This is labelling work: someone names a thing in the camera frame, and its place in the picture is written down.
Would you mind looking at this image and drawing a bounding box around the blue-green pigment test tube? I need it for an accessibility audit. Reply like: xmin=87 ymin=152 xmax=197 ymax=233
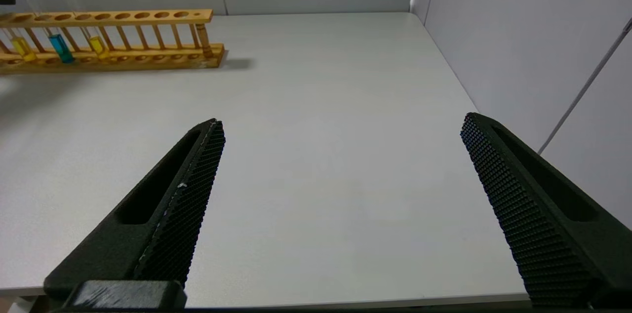
xmin=10 ymin=0 xmax=76 ymax=64

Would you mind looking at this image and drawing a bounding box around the yellow pigment test tube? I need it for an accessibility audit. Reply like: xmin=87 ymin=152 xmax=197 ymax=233
xmin=0 ymin=0 xmax=38 ymax=63
xmin=49 ymin=0 xmax=110 ymax=61

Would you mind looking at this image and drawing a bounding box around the wooden test tube rack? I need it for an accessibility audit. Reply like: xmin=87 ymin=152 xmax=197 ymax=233
xmin=0 ymin=9 xmax=226 ymax=75

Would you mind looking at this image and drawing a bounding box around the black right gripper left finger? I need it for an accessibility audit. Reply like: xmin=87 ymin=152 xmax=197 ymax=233
xmin=43 ymin=118 xmax=227 ymax=300

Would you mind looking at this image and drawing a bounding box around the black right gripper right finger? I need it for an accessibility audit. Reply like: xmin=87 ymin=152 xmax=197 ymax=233
xmin=460 ymin=112 xmax=632 ymax=310

